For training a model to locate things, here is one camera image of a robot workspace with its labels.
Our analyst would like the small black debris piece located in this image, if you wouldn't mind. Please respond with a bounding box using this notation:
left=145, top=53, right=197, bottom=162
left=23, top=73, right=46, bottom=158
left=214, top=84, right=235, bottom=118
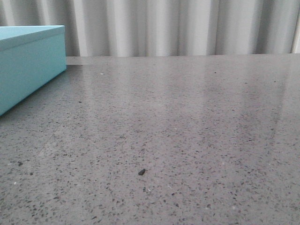
left=138, top=169, right=146, bottom=175

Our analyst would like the light blue box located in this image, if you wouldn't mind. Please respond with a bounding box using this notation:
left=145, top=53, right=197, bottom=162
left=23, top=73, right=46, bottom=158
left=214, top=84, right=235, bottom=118
left=0, top=25, right=66, bottom=114

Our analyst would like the grey pleated curtain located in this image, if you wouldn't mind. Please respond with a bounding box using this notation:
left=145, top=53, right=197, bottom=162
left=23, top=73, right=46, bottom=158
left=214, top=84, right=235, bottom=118
left=0, top=0, right=300, bottom=57

